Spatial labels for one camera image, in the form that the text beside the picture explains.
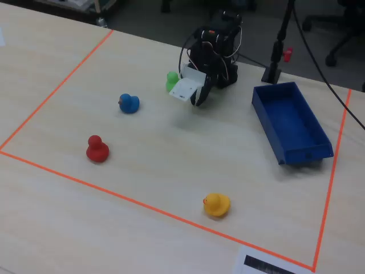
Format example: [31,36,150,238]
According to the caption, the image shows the yellow rubber duck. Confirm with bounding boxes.
[202,192,232,219]

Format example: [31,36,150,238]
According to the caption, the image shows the green rubber duck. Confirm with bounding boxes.
[165,71,180,92]

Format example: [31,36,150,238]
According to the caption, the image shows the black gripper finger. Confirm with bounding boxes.
[196,74,213,107]
[190,84,204,106]

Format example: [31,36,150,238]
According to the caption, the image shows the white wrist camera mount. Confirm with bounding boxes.
[168,63,208,103]

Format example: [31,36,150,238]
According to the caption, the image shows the blue rubber duck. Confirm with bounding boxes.
[117,93,140,114]

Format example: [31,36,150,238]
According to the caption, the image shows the orange tape strip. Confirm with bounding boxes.
[311,88,352,272]
[0,29,114,151]
[0,150,315,272]

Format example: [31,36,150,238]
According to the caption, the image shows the white paper with black print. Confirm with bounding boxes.
[232,245,314,274]

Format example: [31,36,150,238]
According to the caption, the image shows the blue plastic box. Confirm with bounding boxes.
[251,81,335,166]

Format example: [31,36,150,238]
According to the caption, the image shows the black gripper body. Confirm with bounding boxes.
[197,41,222,86]

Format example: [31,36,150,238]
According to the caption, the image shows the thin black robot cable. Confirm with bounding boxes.
[238,54,270,69]

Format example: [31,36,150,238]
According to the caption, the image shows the red rubber duck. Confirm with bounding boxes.
[86,135,110,163]

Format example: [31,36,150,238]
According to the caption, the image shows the black office chair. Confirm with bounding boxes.
[301,0,365,68]

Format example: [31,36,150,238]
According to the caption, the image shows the long black cable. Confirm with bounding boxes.
[291,0,365,131]

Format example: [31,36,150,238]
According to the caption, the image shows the black camera stand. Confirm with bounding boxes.
[261,0,297,84]

